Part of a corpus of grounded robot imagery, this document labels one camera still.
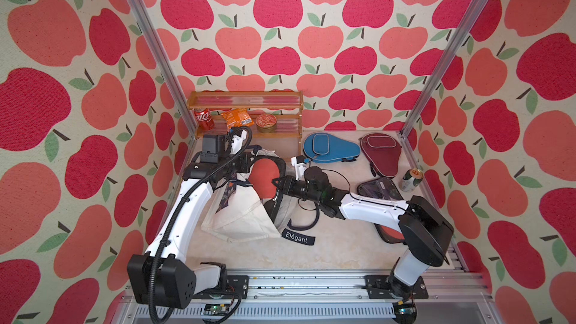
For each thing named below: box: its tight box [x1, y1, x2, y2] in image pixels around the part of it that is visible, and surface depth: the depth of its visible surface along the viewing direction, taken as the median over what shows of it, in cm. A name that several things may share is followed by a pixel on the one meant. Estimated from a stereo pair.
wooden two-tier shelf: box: [186, 90, 304, 157], surface depth 103 cm
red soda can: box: [194, 108, 215, 132], surface depth 97 cm
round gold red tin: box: [255, 114, 278, 134], surface depth 103 cm
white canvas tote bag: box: [201, 148, 299, 242], surface depth 75 cm
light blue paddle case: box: [303, 132, 361, 164], surface depth 113 cm
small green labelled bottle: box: [399, 168, 424, 193], surface depth 93 cm
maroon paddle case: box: [360, 132, 402, 178], surface depth 111 cm
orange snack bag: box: [221, 107, 255, 131], surface depth 103 cm
